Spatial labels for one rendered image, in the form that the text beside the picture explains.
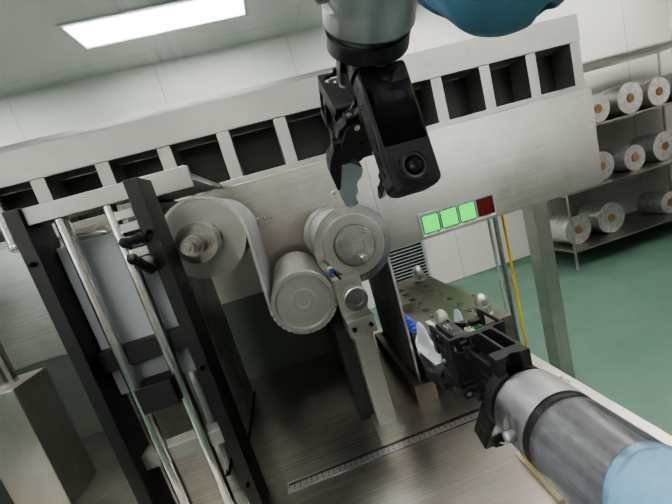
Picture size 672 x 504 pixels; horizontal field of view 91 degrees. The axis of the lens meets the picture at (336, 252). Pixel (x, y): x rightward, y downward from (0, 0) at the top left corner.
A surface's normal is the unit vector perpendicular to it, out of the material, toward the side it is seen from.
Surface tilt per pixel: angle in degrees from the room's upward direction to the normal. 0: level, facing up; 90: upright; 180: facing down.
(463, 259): 90
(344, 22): 120
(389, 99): 78
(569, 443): 39
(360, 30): 130
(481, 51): 90
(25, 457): 90
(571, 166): 90
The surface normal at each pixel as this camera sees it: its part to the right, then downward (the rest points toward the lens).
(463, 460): -0.27, -0.94
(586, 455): -0.81, -0.55
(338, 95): -0.05, -0.50
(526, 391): -0.64, -0.73
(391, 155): 0.13, -0.06
